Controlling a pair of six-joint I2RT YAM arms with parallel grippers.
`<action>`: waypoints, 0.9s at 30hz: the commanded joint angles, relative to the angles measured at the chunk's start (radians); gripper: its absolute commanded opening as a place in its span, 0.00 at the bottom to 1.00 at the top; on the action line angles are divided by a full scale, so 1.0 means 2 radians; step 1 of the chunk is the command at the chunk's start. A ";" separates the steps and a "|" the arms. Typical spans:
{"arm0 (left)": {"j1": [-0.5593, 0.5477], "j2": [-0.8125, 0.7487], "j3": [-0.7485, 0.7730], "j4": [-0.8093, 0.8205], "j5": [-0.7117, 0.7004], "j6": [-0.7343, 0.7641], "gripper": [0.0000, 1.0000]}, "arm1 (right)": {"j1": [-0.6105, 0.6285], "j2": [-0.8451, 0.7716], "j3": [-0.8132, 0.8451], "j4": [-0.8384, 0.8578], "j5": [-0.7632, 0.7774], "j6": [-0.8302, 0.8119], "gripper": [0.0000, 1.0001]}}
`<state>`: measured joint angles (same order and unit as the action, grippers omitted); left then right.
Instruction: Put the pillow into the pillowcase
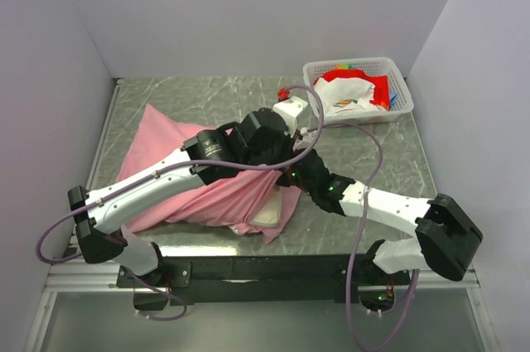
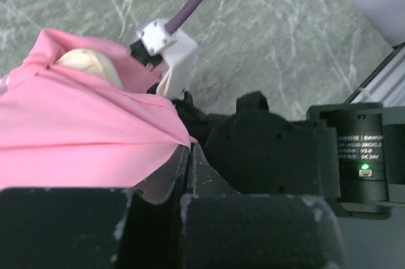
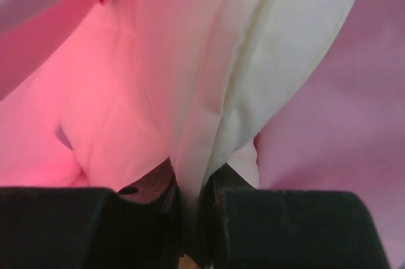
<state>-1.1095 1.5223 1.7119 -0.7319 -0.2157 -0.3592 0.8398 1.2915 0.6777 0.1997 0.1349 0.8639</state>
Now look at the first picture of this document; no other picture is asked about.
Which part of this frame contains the cream pillow with bear print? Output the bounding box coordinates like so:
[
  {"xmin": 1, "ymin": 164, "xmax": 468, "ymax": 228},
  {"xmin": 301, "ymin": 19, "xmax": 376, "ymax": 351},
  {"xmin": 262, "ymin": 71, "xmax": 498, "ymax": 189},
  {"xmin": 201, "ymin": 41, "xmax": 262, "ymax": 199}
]
[{"xmin": 249, "ymin": 188, "xmax": 282, "ymax": 228}]

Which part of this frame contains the pink pillowcase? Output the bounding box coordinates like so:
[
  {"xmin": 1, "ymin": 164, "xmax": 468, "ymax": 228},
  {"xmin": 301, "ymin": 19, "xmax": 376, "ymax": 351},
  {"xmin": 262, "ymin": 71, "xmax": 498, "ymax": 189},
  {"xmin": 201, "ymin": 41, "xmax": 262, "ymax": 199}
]
[{"xmin": 116, "ymin": 104, "xmax": 301, "ymax": 244}]

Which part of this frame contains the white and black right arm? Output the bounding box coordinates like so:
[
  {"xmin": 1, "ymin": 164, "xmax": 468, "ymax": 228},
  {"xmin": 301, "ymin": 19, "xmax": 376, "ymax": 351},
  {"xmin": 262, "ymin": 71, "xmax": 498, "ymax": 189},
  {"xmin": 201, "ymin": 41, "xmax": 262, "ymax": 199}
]
[{"xmin": 277, "ymin": 150, "xmax": 484, "ymax": 285}]

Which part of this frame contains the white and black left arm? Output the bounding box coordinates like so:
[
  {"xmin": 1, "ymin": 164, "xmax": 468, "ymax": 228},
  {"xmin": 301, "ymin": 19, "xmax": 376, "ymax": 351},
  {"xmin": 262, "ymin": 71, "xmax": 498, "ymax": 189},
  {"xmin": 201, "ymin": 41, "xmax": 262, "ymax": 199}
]
[{"xmin": 69, "ymin": 104, "xmax": 300, "ymax": 287}]

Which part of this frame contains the white and red printed cloth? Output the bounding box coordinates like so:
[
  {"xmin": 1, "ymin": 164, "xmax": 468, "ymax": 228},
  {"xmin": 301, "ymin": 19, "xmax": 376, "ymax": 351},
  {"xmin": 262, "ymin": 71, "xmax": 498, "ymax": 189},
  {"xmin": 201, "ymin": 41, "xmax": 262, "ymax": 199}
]
[{"xmin": 313, "ymin": 65, "xmax": 391, "ymax": 118}]

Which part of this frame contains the white plastic mesh basket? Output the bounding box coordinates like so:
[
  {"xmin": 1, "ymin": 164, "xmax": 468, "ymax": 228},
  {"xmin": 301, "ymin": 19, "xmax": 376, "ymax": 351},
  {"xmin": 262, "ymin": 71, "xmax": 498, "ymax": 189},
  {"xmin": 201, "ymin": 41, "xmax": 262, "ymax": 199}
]
[{"xmin": 302, "ymin": 57, "xmax": 414, "ymax": 124}]

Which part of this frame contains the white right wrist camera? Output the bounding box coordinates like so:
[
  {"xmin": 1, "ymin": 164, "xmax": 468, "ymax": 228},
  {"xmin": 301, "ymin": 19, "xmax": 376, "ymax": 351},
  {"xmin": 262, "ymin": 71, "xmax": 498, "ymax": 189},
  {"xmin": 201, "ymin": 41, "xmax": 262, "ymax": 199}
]
[{"xmin": 296, "ymin": 128, "xmax": 316, "ymax": 149}]

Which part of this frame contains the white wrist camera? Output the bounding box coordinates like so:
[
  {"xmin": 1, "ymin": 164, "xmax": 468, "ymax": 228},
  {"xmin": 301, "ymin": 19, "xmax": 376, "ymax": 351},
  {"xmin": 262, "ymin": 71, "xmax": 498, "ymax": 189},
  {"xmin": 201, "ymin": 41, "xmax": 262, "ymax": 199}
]
[
  {"xmin": 296, "ymin": 128, "xmax": 316, "ymax": 149},
  {"xmin": 272, "ymin": 88, "xmax": 308, "ymax": 135}
]

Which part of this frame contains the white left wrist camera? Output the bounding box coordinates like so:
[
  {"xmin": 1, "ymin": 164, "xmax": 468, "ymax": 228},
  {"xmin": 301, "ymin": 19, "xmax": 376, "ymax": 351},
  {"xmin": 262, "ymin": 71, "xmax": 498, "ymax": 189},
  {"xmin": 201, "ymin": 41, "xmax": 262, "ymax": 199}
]
[{"xmin": 272, "ymin": 88, "xmax": 308, "ymax": 135}]

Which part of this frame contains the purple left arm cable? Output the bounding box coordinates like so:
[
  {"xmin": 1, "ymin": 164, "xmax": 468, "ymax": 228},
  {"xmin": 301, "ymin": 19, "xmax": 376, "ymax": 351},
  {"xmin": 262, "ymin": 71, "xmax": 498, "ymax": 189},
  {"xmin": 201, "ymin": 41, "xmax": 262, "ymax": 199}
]
[{"xmin": 35, "ymin": 84, "xmax": 325, "ymax": 322}]

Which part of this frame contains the aluminium extrusion rail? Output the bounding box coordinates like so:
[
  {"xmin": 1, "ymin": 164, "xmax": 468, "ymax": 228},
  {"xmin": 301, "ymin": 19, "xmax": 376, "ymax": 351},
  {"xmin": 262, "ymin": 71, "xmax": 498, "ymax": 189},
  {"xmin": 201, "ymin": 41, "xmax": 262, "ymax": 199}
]
[{"xmin": 403, "ymin": 268, "xmax": 482, "ymax": 290}]

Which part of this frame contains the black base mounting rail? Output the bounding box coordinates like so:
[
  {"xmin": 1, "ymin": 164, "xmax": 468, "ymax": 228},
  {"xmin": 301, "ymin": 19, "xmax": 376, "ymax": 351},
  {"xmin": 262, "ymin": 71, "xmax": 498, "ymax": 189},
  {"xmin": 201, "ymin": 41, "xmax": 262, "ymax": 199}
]
[{"xmin": 115, "ymin": 254, "xmax": 411, "ymax": 314}]

